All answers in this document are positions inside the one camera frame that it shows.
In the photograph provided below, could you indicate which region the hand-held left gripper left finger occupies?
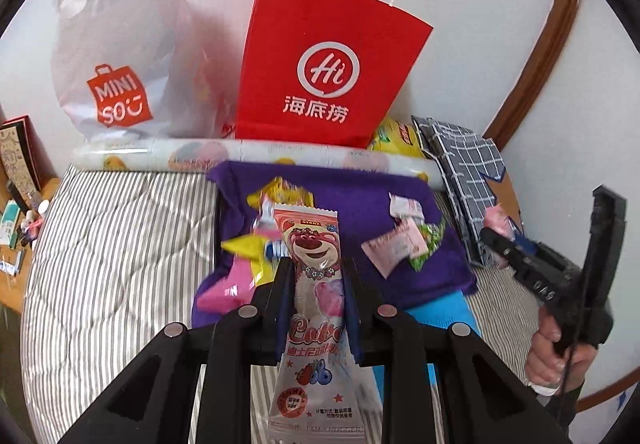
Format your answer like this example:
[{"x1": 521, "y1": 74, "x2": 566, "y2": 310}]
[{"x1": 57, "y1": 257, "x2": 301, "y2": 444}]

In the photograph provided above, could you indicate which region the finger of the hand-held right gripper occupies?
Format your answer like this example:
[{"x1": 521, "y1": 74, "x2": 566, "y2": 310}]
[
  {"x1": 479, "y1": 227, "x2": 528, "y2": 276},
  {"x1": 510, "y1": 231, "x2": 545, "y2": 261}
]

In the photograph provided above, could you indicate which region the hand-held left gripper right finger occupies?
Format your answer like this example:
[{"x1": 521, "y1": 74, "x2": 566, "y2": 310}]
[{"x1": 342, "y1": 257, "x2": 576, "y2": 444}]

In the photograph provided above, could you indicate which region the large pink snack bag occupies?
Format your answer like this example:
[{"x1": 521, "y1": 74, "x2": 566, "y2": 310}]
[{"x1": 195, "y1": 254, "x2": 273, "y2": 312}]

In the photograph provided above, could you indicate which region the green snack packet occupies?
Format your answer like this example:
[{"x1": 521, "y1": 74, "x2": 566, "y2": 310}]
[{"x1": 409, "y1": 219, "x2": 447, "y2": 272}]

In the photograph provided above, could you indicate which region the white bear-print snack packet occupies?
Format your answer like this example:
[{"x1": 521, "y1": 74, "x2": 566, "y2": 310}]
[{"x1": 267, "y1": 203, "x2": 383, "y2": 444}]

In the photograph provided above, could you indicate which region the pale pink candy packet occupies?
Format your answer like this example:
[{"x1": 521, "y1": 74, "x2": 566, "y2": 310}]
[{"x1": 361, "y1": 230, "x2": 416, "y2": 277}]

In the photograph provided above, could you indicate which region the person's right forearm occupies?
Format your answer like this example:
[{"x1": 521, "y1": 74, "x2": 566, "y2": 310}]
[{"x1": 542, "y1": 380, "x2": 588, "y2": 435}]

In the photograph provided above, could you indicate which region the person's right hand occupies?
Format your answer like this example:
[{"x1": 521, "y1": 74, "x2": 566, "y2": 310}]
[{"x1": 525, "y1": 307, "x2": 592, "y2": 396}]

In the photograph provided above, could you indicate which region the small white pink snack packet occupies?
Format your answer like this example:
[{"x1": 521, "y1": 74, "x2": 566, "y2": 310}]
[{"x1": 397, "y1": 218, "x2": 428, "y2": 260}]

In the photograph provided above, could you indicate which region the light blue packet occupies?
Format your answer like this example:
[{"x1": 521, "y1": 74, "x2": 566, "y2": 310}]
[{"x1": 372, "y1": 294, "x2": 482, "y2": 405}]

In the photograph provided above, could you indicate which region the small white red snack packet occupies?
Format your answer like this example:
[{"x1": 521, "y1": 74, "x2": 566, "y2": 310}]
[{"x1": 389, "y1": 194, "x2": 423, "y2": 220}]

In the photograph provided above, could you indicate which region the yellow snack packet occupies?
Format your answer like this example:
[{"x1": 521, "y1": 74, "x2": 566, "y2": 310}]
[{"x1": 247, "y1": 177, "x2": 315, "y2": 210}]

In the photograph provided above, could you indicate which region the purple towel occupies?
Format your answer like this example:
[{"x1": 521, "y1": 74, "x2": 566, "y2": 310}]
[{"x1": 191, "y1": 160, "x2": 478, "y2": 330}]

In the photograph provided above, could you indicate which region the yellow green snack bag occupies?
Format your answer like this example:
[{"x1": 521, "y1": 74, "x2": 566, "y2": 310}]
[{"x1": 369, "y1": 118, "x2": 426, "y2": 159}]

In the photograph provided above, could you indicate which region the striped quilt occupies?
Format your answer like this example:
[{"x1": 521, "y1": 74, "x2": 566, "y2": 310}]
[{"x1": 20, "y1": 164, "x2": 551, "y2": 444}]

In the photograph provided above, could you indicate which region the rolled printed mat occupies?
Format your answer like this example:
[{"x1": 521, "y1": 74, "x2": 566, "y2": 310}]
[{"x1": 74, "y1": 137, "x2": 443, "y2": 187}]

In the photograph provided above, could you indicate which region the wooden bedside table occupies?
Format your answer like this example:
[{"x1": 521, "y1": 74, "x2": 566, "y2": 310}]
[{"x1": 0, "y1": 177, "x2": 61, "y2": 315}]

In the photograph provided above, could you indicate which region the red paper bag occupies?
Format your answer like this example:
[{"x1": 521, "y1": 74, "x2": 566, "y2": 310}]
[{"x1": 234, "y1": 0, "x2": 434, "y2": 150}]

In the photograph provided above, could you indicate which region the white teal carton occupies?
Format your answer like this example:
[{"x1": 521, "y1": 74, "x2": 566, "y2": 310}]
[{"x1": 0, "y1": 201, "x2": 23, "y2": 245}]

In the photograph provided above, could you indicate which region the patterned box with red edge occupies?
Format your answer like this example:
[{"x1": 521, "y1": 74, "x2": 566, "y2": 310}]
[{"x1": 0, "y1": 117, "x2": 43, "y2": 202}]

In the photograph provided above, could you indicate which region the white plastic shopping bag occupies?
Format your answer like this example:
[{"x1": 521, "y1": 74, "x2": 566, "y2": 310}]
[{"x1": 52, "y1": 0, "x2": 241, "y2": 142}]

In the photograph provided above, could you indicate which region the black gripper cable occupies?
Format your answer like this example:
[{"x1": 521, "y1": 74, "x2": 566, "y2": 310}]
[{"x1": 555, "y1": 204, "x2": 601, "y2": 425}]

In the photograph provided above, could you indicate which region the brown wooden door frame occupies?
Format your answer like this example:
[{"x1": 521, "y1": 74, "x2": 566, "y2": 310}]
[{"x1": 482, "y1": 0, "x2": 586, "y2": 152}]

